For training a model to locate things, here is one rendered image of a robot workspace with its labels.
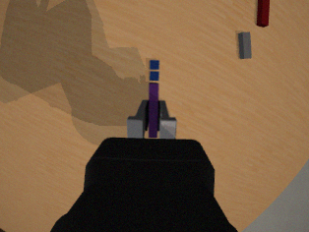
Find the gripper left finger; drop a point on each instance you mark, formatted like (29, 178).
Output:
(135, 124)

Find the small blue cube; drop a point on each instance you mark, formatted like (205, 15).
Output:
(154, 76)
(154, 64)

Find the grey rod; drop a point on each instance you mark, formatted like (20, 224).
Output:
(244, 39)

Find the purple rod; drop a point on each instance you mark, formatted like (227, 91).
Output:
(153, 105)

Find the dark red rod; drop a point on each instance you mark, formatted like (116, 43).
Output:
(263, 13)

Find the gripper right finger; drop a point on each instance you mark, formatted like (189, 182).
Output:
(166, 126)

